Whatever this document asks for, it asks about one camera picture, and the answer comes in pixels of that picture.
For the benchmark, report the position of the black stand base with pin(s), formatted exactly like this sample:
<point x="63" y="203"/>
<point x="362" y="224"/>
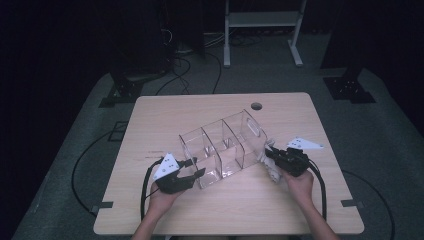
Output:
<point x="348" y="88"/>
<point x="123" y="91"/>

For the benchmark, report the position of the grey tape strip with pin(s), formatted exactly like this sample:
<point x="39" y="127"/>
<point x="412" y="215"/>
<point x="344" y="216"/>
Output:
<point x="351" y="203"/>
<point x="101" y="205"/>

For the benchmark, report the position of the white metal stand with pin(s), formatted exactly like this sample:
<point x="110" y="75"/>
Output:
<point x="263" y="19"/>

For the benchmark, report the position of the person's left hand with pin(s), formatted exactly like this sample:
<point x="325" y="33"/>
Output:
<point x="161" y="201"/>

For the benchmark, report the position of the clear acrylic divided organizer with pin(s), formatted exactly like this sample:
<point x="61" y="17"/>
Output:
<point x="223" y="146"/>

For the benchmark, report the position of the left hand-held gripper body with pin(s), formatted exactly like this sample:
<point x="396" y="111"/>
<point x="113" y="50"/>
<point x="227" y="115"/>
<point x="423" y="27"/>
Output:
<point x="171" y="183"/>

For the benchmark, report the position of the person's right hand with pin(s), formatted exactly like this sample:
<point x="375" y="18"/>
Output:
<point x="303" y="188"/>

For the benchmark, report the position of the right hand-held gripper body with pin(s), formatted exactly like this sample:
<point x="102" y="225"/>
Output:
<point x="295" y="163"/>

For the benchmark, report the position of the white cloth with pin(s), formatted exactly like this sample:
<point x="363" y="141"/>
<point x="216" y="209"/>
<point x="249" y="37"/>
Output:
<point x="271" y="170"/>

